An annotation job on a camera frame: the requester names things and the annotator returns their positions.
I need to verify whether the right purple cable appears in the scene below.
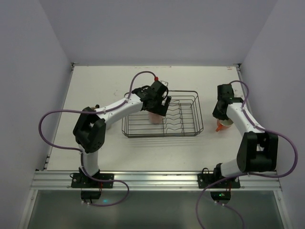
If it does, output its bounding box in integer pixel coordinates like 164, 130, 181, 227
195, 80, 299, 229

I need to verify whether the beige plastic tumbler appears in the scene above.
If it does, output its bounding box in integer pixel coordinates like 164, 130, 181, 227
106, 124, 112, 130

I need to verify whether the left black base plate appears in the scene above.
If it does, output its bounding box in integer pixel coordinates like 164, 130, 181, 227
71, 172, 114, 188

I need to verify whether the pink faceted ceramic mug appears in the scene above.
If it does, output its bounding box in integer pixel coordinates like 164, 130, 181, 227
148, 113, 163, 124

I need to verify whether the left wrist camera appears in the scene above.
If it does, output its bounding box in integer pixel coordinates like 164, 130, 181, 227
160, 81, 169, 87

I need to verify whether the purple cable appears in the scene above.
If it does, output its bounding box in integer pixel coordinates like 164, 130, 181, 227
39, 71, 160, 207
195, 80, 299, 229

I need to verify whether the right black controller box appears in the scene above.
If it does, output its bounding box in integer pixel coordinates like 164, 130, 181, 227
210, 191, 231, 204

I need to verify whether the orange ceramic mug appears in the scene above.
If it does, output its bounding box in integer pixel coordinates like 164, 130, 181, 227
215, 119, 234, 132

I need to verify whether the black controller box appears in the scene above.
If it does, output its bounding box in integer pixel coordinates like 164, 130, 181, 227
81, 191, 101, 202
210, 191, 231, 204

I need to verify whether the black wire dish rack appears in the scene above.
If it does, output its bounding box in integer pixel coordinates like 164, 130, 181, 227
122, 90, 203, 138

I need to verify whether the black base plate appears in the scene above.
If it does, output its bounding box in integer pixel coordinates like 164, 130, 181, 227
71, 172, 114, 188
197, 167, 241, 190

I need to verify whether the aluminium mounting rail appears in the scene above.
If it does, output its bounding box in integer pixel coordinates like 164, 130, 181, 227
30, 171, 281, 191

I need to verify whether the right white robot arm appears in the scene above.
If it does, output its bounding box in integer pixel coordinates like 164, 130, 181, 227
212, 84, 278, 180

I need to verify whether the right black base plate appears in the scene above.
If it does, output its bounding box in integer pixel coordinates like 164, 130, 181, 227
197, 167, 241, 190

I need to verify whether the left black controller box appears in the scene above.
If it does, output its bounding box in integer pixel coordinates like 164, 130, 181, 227
81, 191, 101, 202

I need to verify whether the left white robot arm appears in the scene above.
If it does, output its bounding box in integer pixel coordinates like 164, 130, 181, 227
73, 80, 171, 177

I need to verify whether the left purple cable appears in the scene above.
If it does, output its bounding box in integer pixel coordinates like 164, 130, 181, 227
39, 71, 160, 207

